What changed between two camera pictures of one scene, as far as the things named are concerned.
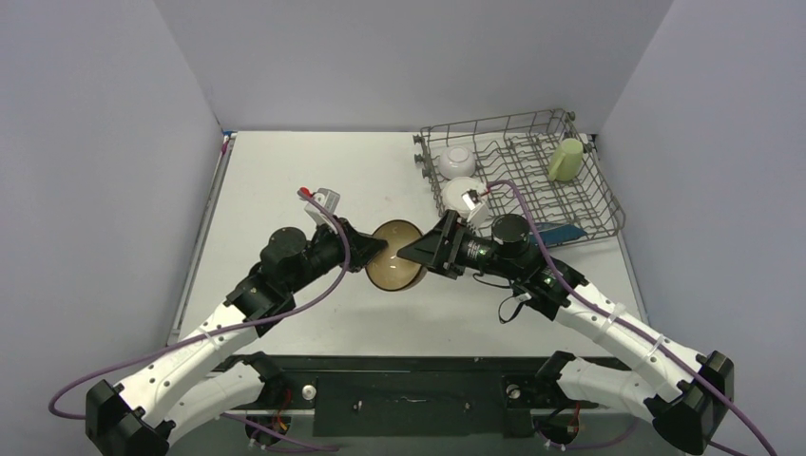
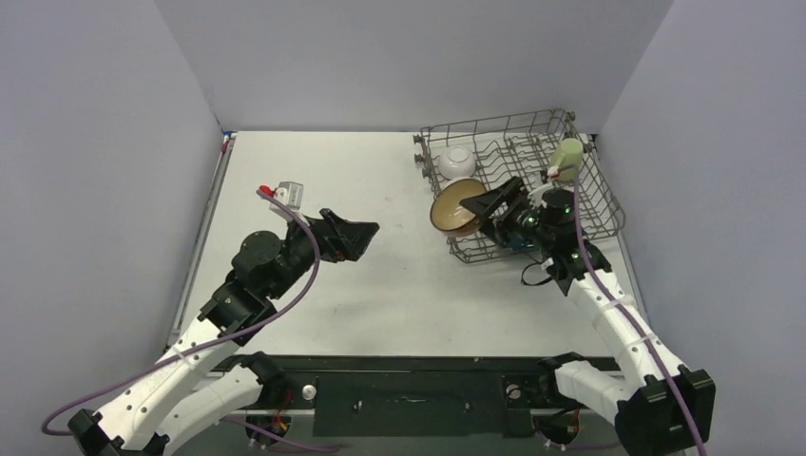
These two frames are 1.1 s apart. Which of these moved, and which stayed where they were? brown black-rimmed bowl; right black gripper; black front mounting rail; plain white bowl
Moved: brown black-rimmed bowl; right black gripper
Stayed: plain white bowl; black front mounting rail
